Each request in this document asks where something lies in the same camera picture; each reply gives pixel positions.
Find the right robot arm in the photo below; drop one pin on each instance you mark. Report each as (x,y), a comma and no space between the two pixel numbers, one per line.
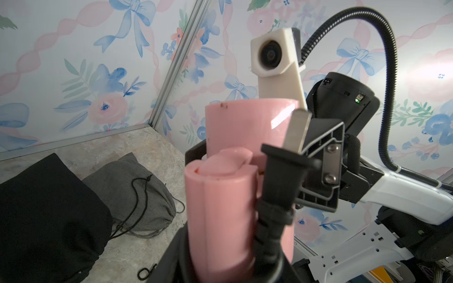
(415,219)

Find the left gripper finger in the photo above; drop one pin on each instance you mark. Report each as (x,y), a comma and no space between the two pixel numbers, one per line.
(173,267)

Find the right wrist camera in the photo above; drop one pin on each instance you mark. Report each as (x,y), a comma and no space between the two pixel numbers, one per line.
(276,59)

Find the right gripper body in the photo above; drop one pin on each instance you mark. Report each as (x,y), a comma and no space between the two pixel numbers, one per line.
(344,175)

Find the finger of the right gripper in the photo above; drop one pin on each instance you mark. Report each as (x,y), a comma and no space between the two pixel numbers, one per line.
(197,152)

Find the grey drawstring pouch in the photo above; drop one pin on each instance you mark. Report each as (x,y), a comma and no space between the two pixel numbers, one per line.
(140,203)

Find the plain black pouch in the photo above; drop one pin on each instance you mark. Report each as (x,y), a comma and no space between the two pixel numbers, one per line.
(53,227)

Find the pink hair dryer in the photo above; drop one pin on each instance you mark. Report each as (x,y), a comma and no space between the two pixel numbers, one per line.
(240,196)

